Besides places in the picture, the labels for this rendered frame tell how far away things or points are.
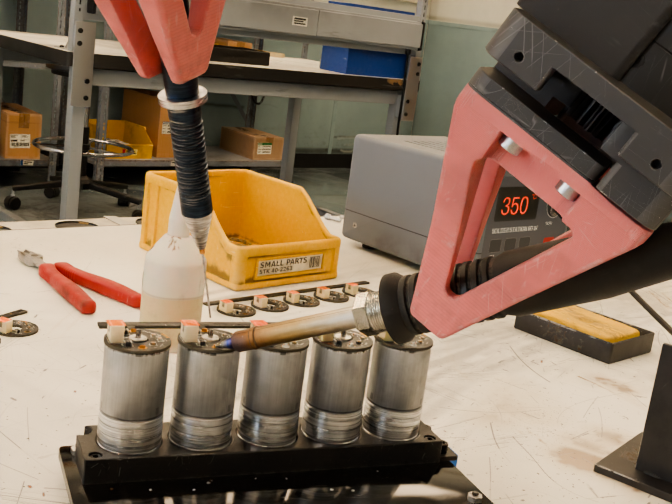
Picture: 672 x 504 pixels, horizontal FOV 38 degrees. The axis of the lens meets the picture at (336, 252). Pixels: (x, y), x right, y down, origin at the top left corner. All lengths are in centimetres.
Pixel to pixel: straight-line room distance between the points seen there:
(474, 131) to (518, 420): 26
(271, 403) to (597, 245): 16
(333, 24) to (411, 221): 255
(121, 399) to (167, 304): 17
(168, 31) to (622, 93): 13
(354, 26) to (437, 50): 322
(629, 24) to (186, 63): 13
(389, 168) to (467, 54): 560
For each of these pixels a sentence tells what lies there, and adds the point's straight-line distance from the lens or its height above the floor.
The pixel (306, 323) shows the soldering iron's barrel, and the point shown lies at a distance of 35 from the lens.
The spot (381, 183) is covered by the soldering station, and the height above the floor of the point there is 81.
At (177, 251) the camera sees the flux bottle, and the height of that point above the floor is 81.
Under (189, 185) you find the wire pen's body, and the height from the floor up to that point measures 88.
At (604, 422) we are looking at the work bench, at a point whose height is 75.
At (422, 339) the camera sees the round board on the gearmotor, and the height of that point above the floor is 81.
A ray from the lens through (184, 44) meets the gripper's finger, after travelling 30.
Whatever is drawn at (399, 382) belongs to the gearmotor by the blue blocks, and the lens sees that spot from 40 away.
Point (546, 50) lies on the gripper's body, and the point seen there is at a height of 94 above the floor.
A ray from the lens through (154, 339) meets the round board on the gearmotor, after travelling 37.
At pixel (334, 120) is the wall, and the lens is 619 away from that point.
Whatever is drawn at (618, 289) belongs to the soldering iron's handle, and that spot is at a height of 87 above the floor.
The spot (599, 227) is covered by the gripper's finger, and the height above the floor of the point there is 89.
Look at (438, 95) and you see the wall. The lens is 652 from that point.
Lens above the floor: 94
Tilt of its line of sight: 14 degrees down
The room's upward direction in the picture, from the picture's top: 8 degrees clockwise
